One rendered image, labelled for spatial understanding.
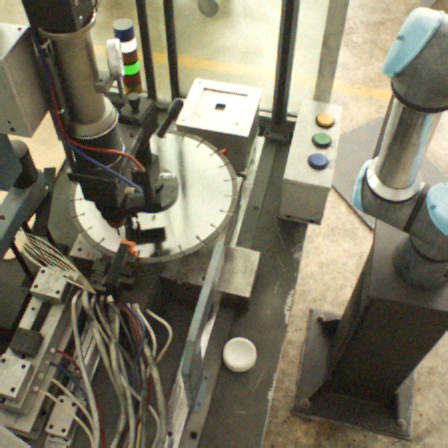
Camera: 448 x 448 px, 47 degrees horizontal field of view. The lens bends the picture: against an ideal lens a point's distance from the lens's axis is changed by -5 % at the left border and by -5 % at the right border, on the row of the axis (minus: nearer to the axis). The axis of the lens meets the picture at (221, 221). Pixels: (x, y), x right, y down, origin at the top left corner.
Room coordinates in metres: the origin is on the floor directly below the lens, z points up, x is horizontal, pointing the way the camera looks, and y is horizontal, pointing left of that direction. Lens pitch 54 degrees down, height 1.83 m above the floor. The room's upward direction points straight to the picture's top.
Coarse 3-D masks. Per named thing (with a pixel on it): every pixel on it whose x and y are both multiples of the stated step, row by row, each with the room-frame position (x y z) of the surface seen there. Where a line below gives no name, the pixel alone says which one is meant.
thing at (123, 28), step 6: (126, 18) 1.02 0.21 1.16; (114, 24) 1.00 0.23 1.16; (120, 24) 1.00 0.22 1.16; (126, 24) 1.00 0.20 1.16; (132, 24) 1.00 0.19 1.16; (114, 30) 0.99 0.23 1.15; (120, 30) 0.98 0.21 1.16; (126, 30) 0.98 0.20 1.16; (132, 30) 1.00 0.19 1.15; (120, 36) 0.98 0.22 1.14; (126, 36) 0.98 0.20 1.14; (132, 36) 0.99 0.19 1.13
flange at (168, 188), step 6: (162, 168) 0.76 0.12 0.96; (162, 180) 0.72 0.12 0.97; (168, 180) 0.72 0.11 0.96; (174, 180) 0.72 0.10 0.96; (138, 186) 0.71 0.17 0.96; (156, 186) 0.70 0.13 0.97; (162, 186) 0.70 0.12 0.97; (168, 186) 0.71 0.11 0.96; (174, 186) 0.71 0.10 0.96; (156, 192) 0.69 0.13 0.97; (162, 192) 0.69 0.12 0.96; (168, 192) 0.69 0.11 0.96; (174, 192) 0.69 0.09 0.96; (162, 198) 0.68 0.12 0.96; (168, 198) 0.68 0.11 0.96; (174, 198) 0.68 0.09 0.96; (162, 204) 0.66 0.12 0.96; (168, 204) 0.67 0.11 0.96
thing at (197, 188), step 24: (168, 144) 0.84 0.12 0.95; (192, 144) 0.84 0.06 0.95; (168, 168) 0.77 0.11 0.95; (192, 168) 0.77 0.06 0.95; (216, 168) 0.77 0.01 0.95; (192, 192) 0.70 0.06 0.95; (216, 192) 0.70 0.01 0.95; (96, 216) 0.64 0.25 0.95; (144, 216) 0.64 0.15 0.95; (168, 216) 0.64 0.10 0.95; (192, 216) 0.64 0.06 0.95; (216, 216) 0.64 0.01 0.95; (96, 240) 0.58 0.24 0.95; (144, 240) 0.58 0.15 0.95; (168, 240) 0.58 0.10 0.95; (192, 240) 0.58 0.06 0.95
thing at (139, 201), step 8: (144, 192) 0.62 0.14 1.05; (152, 192) 0.62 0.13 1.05; (136, 200) 0.63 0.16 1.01; (144, 200) 0.63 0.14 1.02; (152, 200) 0.62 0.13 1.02; (160, 200) 0.63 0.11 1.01; (128, 208) 0.61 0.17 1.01; (136, 208) 0.61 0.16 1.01; (144, 208) 0.62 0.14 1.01; (152, 208) 0.62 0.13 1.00; (160, 208) 0.62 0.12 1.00; (128, 216) 0.61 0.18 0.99; (136, 216) 0.63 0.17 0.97; (128, 224) 0.61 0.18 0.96
